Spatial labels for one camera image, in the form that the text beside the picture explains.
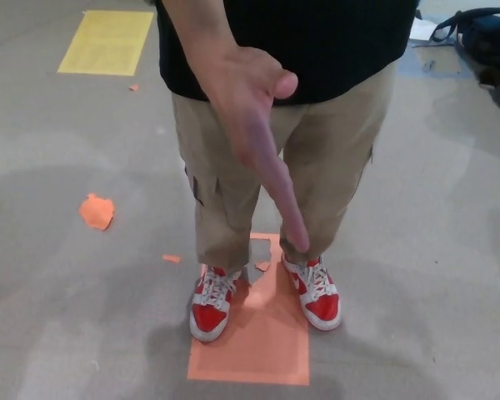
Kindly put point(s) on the person's bare right hand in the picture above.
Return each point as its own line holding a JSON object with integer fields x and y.
{"x": 250, "y": 104}

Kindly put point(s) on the person's bare right forearm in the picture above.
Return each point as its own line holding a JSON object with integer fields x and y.
{"x": 204, "y": 29}

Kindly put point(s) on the small orange paper scrap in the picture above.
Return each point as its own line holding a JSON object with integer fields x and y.
{"x": 171, "y": 258}
{"x": 134, "y": 87}

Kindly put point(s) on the yellow paper sheet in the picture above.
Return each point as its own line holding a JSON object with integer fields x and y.
{"x": 106, "y": 41}

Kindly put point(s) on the white paper sheet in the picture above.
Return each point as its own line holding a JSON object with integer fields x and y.
{"x": 421, "y": 30}

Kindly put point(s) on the crumpled orange paper piece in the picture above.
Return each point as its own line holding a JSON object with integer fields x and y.
{"x": 96, "y": 211}

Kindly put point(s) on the red and white sneaker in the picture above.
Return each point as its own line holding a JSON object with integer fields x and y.
{"x": 208, "y": 316}
{"x": 323, "y": 308}

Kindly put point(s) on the dark blue backpack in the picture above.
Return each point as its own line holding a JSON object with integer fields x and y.
{"x": 489, "y": 37}

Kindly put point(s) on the orange paper sheet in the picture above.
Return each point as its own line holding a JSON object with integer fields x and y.
{"x": 254, "y": 354}

